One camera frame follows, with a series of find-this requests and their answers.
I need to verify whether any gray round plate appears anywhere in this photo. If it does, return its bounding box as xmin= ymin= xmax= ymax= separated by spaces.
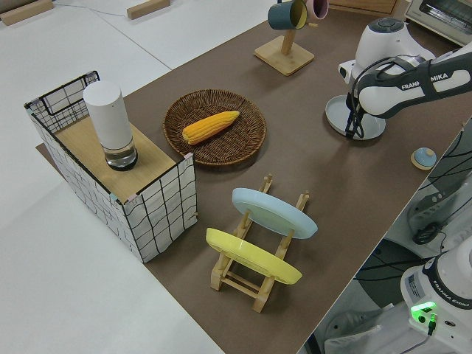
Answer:
xmin=324 ymin=94 xmax=386 ymax=141

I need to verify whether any light blue plate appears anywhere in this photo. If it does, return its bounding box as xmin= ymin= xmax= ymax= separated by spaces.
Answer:
xmin=232 ymin=187 xmax=319 ymax=240

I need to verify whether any yellow plate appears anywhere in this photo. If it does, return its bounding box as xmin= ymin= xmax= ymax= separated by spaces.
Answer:
xmin=205 ymin=227 xmax=304 ymax=285

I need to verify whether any brown table mat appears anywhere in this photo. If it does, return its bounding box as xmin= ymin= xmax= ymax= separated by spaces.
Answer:
xmin=35 ymin=7 xmax=472 ymax=354

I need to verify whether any wooden mug tree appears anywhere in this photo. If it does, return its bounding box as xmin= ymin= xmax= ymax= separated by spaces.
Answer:
xmin=253 ymin=21 xmax=316 ymax=77

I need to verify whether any brown wicker basket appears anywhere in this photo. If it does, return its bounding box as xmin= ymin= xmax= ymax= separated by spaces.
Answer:
xmin=163 ymin=88 xmax=268 ymax=167

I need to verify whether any pink mug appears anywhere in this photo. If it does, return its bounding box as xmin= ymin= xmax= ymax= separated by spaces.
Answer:
xmin=305 ymin=0 xmax=329 ymax=20

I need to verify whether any wooden cabinet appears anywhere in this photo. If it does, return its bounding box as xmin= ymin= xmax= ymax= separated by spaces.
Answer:
xmin=327 ymin=0 xmax=401 ymax=16

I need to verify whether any teal mug yellow inside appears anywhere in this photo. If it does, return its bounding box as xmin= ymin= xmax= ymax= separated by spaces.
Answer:
xmin=267 ymin=0 xmax=309 ymax=31

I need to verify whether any white toaster oven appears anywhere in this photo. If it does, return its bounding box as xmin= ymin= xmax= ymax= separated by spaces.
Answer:
xmin=404 ymin=0 xmax=472 ymax=47

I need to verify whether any yellow corn cob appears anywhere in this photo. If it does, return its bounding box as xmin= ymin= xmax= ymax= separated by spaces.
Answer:
xmin=182 ymin=110 xmax=240 ymax=145

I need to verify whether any wooden dish rack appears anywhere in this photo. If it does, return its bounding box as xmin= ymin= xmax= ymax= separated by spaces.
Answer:
xmin=209 ymin=173 xmax=310 ymax=313

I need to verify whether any wooden block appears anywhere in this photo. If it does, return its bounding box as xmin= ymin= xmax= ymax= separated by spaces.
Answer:
xmin=0 ymin=0 xmax=55 ymax=26
xmin=127 ymin=0 xmax=174 ymax=20

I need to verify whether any white cylinder glass base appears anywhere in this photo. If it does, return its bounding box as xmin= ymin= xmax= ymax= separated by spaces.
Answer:
xmin=82 ymin=81 xmax=139 ymax=171

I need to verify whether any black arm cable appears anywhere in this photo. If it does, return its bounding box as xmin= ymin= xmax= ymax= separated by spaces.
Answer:
xmin=346 ymin=54 xmax=421 ymax=122

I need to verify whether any wire grid storage box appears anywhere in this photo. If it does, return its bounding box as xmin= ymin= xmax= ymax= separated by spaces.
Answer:
xmin=24 ymin=69 xmax=200 ymax=263

